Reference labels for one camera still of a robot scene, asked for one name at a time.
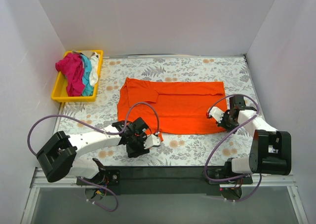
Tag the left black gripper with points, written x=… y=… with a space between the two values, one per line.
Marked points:
x=138 y=147

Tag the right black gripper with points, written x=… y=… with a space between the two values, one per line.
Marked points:
x=222 y=121

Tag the orange t shirt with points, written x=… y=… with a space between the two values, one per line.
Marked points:
x=172 y=107

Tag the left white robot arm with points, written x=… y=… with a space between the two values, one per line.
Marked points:
x=62 y=155

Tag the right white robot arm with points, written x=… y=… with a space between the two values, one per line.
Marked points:
x=270 y=151

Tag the floral patterned table mat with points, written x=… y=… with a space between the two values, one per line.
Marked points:
x=176 y=150

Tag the teal t shirt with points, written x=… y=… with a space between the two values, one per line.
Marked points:
x=88 y=89

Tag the white t shirt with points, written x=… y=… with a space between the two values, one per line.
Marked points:
x=94 y=60

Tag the magenta t shirt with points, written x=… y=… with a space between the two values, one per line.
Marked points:
x=71 y=66

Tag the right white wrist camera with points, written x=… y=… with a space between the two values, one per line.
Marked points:
x=215 y=113

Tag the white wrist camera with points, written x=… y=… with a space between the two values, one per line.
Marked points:
x=152 y=141
x=215 y=113

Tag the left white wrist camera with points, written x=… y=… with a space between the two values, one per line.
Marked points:
x=152 y=141

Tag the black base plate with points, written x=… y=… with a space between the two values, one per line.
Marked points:
x=164 y=180

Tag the aluminium mounting rail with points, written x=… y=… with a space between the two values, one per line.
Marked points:
x=271 y=178

